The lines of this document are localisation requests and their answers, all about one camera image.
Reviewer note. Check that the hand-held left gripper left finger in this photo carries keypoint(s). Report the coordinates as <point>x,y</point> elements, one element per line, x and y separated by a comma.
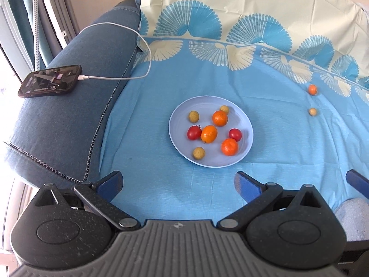
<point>111,184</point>

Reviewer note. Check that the red cherry tomato with stem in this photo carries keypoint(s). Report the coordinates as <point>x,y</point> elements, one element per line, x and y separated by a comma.
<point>194,132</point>

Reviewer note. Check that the pale blue plate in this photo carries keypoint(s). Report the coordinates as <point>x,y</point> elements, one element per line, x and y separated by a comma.
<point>201,104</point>

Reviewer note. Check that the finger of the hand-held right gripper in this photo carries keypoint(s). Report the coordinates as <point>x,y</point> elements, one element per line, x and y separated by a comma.
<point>359,179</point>

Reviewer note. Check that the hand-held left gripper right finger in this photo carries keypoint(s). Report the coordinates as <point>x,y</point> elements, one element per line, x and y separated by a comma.
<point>248,186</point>

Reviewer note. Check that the tan longan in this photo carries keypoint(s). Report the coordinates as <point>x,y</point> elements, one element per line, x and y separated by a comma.
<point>224,109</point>
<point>312,111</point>
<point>199,153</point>
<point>194,116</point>

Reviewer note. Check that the blue fan-print cloth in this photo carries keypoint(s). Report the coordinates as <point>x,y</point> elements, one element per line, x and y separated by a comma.
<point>288,150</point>

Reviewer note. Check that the black smartphone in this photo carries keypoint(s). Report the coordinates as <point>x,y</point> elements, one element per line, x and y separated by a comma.
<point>49,80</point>

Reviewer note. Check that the teal curtain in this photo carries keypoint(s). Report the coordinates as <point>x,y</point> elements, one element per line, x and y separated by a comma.
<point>20,11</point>

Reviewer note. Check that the white textured cloth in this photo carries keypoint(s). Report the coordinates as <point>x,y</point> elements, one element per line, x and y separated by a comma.
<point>353,219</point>

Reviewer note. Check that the small orange with stem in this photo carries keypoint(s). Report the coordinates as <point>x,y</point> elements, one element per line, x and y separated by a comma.
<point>209,133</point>

